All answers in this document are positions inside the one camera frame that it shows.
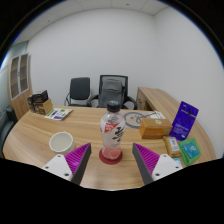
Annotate white speckled cup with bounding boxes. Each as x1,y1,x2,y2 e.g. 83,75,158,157
48,131,76,156

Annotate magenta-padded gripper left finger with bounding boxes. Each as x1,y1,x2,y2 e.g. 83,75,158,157
41,142,93,186

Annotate grey mesh office chair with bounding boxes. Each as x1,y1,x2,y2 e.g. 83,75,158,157
88,74,138,110

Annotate green folded cloth pack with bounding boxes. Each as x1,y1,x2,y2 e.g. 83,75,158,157
178,137,202,167

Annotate wooden shelf unit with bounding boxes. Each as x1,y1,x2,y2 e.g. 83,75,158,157
7,53,34,119

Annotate clear drink bottle black cap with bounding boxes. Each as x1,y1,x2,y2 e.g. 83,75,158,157
99,101,126,161

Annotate flat round red coaster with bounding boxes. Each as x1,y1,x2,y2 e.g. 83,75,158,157
98,148,124,165

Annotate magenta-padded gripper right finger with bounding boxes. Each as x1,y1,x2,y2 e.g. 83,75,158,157
132,143,184,186

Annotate purple standing pouch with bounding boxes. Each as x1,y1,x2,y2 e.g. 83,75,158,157
169,101,200,142

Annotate white green purple leaflet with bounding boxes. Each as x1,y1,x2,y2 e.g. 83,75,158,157
44,107,74,121

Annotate wooden side desk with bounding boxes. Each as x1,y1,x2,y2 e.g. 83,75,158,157
135,86,188,121

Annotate tan packet with white label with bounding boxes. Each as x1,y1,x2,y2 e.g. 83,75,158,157
162,135,183,158

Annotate black box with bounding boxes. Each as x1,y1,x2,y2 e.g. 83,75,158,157
27,89,49,106

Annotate dark grey sofa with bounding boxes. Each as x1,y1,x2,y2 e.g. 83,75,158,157
0,106,18,151

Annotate black office chair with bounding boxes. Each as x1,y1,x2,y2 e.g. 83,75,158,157
64,77,92,107

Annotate brown cardboard box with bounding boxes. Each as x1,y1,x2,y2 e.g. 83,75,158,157
33,98,54,116

